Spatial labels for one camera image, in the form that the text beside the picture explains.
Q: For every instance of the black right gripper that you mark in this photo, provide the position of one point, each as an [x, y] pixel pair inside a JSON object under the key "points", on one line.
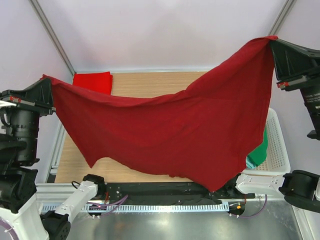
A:
{"points": [[296, 81]]}

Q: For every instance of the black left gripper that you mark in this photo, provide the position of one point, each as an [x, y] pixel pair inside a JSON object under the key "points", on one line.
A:
{"points": [[27, 101]]}

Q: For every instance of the dark red t shirt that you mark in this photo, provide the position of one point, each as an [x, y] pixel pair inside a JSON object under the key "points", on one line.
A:
{"points": [[203, 133]]}

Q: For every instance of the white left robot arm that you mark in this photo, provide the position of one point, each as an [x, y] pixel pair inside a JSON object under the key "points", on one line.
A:
{"points": [[20, 113]]}

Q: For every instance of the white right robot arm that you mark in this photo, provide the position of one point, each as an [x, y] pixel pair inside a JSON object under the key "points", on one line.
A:
{"points": [[300, 188]]}

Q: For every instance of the folded bright red t shirt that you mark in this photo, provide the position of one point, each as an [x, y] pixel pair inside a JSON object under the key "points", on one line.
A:
{"points": [[101, 82]]}

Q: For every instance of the green t shirt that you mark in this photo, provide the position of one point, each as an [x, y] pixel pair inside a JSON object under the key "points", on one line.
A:
{"points": [[259, 154]]}

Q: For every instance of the white plastic basket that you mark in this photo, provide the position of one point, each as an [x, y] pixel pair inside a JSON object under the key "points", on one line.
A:
{"points": [[277, 160]]}

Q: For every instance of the light teal t shirt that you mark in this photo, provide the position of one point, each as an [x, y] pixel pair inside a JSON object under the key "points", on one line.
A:
{"points": [[249, 164]]}

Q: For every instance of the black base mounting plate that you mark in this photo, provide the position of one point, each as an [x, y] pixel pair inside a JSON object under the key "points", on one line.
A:
{"points": [[169, 193]]}

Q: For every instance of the white slotted cable duct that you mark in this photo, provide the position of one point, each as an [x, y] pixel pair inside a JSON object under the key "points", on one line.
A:
{"points": [[224, 207]]}

